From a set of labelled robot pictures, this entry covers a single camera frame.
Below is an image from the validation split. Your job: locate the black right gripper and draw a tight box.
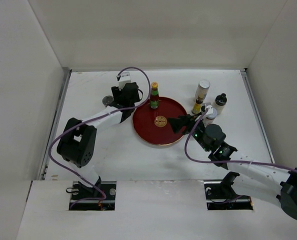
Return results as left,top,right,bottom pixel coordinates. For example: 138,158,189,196
167,112,211,152

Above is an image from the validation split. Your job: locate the clear grinder with black cap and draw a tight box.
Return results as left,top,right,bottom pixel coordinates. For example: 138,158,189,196
102,95,114,107

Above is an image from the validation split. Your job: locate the gold-cap yellow-label bottle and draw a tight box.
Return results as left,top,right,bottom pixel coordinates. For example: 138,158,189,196
191,96,203,115

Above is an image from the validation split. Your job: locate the yellow-cap green sauce bottle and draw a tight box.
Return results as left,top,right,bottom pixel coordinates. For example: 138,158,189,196
149,81,159,109

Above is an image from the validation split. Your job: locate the white-lid dark sauce jar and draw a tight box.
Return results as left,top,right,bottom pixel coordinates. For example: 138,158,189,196
203,108,218,127

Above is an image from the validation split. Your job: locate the tall silver-lid spice jar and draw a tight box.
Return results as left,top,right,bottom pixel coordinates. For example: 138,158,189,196
194,79,211,102

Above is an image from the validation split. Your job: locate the black-top white bottle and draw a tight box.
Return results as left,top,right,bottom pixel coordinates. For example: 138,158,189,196
212,93,228,115

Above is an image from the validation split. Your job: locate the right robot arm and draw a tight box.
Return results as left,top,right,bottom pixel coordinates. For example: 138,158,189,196
167,114,297,220

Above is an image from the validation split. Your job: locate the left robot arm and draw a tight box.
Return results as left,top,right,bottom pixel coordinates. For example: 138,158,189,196
56,82,141,200

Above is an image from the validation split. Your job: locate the red round tray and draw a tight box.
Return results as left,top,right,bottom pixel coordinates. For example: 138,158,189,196
132,96,187,146

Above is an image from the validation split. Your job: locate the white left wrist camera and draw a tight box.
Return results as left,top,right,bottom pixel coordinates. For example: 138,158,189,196
117,71,132,90

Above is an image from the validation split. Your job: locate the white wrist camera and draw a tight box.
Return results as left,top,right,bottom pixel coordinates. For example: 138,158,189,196
201,102,214,118
117,71,132,90

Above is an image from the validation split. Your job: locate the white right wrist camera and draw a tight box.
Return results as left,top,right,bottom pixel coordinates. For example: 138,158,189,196
201,102,214,118

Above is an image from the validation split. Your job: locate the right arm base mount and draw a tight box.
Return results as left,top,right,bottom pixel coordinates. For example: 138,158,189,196
203,180,253,211

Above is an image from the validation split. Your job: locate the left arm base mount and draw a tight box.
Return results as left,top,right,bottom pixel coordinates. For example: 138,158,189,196
65,181,117,211

